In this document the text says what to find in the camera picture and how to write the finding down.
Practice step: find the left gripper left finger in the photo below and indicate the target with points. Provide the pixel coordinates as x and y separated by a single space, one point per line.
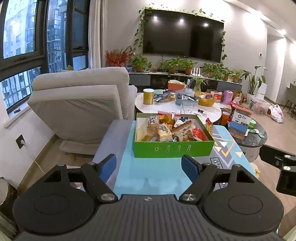
96 177

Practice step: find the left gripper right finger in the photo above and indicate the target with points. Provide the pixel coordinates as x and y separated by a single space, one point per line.
202 177

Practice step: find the red pastry bag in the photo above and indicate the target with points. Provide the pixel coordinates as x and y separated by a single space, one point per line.
197 134

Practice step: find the clear bread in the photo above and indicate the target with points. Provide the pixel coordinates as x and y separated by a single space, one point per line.
163 132

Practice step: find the green cardboard box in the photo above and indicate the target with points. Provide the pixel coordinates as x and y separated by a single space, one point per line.
147 145

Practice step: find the brown mushroom snack bag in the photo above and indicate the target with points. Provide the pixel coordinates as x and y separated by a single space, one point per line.
183 133

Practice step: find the dark round side table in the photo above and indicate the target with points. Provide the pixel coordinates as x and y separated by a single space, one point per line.
254 139

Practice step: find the orange cup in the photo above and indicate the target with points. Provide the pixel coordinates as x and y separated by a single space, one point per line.
224 118

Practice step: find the white blue cardboard box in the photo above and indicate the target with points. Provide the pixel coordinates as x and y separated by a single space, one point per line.
239 124

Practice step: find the clear glass cup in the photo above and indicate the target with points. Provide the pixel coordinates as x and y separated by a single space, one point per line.
186 107

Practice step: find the grey recliner armchair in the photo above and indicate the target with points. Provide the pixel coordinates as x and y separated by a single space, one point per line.
79 106

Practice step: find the white plastic bag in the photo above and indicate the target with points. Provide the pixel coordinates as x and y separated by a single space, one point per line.
276 113

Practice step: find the white round coffee table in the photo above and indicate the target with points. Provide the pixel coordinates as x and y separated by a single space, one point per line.
213 112

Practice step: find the yellow woven basket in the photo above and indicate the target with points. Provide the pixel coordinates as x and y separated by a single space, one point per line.
205 99

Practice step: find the pink box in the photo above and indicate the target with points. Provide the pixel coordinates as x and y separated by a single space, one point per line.
228 95

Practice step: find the yellow cylindrical can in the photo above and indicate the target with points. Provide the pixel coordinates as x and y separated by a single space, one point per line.
148 96

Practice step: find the orange tissue box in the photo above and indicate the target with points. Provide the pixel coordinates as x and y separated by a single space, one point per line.
175 85

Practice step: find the large leafy floor plant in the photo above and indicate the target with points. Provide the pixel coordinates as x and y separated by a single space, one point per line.
255 82

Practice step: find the red flower arrangement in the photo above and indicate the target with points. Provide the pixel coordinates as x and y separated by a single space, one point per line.
117 58

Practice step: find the potted green plant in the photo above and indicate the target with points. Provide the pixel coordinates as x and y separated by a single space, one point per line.
140 63

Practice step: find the black wall socket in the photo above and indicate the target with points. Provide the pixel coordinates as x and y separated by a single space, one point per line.
20 141

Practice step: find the wall mounted television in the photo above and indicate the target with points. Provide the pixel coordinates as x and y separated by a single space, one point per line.
180 34

